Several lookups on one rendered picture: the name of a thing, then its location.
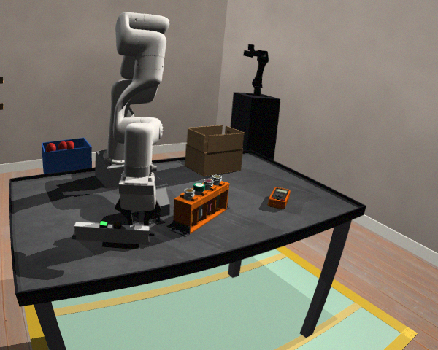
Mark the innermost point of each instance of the orange tube holder plate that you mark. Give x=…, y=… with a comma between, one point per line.
x=183, y=208

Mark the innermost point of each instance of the orange pocket multimeter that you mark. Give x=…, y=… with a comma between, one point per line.
x=279, y=198

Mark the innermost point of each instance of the brown cardboard box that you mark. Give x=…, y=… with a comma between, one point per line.
x=209, y=152

